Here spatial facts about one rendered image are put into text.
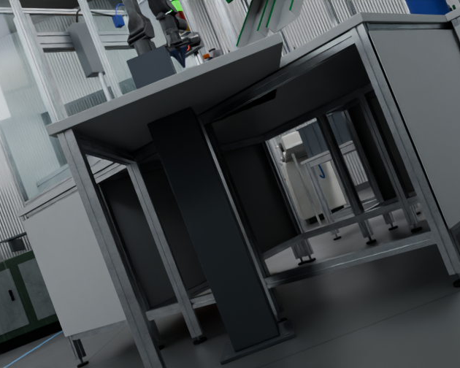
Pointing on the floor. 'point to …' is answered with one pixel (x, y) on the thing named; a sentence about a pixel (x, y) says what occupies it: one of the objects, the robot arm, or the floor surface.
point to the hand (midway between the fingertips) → (181, 59)
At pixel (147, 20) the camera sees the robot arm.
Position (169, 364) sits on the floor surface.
